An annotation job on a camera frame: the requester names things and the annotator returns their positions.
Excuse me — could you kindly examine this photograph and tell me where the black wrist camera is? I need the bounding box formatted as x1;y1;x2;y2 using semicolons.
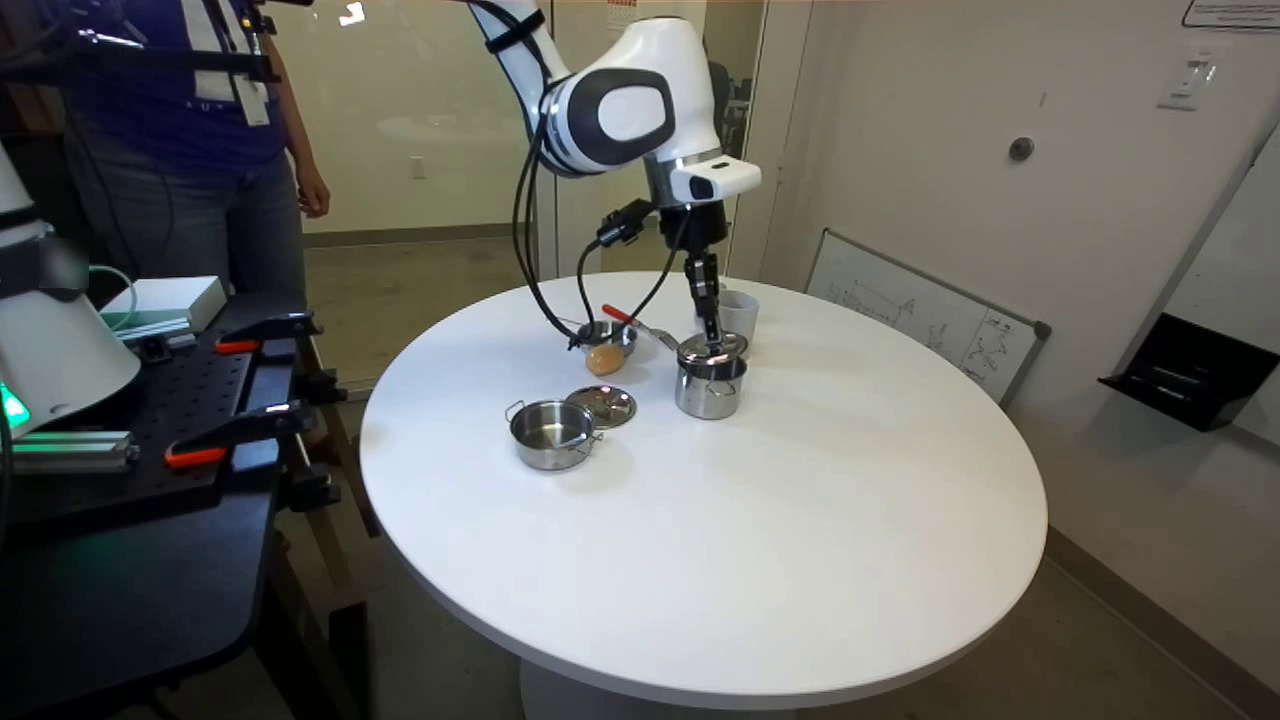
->
592;195;659;252

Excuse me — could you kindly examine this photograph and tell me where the black cart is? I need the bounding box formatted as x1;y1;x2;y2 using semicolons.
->
0;313;382;720

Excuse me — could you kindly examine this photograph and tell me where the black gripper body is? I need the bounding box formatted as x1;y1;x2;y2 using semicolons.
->
670;201;737;284

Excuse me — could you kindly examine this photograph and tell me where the framed wall sign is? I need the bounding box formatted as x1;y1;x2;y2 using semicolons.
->
1180;0;1280;36

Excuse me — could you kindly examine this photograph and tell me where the green and white box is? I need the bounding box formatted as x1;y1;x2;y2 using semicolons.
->
95;274;238;346

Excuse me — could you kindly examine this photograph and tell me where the whiteboard with aluminium frame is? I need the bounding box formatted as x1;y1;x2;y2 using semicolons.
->
804;227;1056;409

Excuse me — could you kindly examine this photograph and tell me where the white door with window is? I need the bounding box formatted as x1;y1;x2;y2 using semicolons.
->
526;0;771;274

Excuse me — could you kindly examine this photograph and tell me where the silver lid with knob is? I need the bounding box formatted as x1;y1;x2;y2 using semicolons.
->
563;382;640;437
671;332;751;382

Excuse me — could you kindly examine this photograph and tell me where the yellow egg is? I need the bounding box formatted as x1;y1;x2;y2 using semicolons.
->
585;342;631;382

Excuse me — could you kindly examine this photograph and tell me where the black wall tray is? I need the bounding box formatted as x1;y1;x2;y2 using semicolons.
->
1097;313;1280;437

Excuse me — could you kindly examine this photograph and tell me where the person in purple shirt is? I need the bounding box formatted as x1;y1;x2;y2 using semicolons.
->
38;0;334;318

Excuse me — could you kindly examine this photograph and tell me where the fork with red handle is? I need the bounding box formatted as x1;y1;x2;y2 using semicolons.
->
597;300;686;355

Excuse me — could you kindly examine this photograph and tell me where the silver pot with wire handles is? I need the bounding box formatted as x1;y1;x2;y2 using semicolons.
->
506;397;602;475

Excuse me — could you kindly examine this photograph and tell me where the orange handled clamp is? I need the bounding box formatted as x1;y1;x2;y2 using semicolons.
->
138;313;325;366
162;397;318;475

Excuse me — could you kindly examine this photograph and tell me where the person bare hand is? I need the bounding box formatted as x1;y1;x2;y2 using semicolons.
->
292;160;338;224

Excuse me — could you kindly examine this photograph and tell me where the white wall switch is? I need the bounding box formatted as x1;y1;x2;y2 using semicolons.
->
1156;50;1219;118

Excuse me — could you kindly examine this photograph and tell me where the tall silver pot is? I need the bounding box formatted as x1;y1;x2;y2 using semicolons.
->
671;349;751;423

